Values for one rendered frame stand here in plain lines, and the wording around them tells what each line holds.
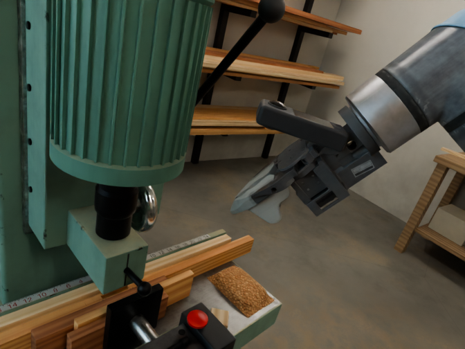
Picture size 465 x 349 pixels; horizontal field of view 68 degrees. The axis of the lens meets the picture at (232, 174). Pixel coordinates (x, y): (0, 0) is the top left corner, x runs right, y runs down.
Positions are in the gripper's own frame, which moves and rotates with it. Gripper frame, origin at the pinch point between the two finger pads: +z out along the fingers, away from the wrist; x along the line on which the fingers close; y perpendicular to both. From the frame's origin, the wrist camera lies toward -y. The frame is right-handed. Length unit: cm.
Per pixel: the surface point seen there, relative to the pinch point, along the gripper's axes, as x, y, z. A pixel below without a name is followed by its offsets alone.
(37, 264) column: 6.9, -11.8, 42.5
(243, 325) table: 4.2, 21.9, 17.5
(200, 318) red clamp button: -8.4, 7.8, 12.2
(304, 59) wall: 365, 34, -26
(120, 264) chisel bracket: -4.9, -4.5, 17.8
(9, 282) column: 3.2, -12.9, 46.2
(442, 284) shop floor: 175, 206, -3
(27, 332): -10.7, -6.5, 32.7
